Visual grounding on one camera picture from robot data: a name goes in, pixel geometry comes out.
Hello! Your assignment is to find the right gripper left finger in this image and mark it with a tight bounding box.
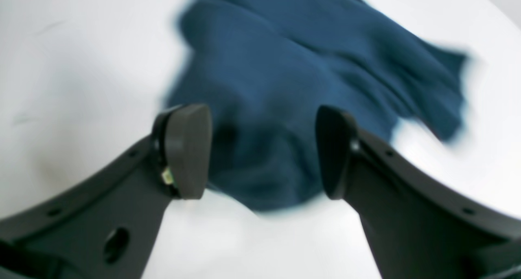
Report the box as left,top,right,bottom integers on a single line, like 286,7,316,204
0,104,212,279

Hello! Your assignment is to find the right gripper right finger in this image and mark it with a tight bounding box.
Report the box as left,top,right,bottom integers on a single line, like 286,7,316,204
315,105,521,279

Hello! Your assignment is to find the dark blue t-shirt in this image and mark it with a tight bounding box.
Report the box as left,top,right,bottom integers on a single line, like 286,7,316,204
166,0,467,211

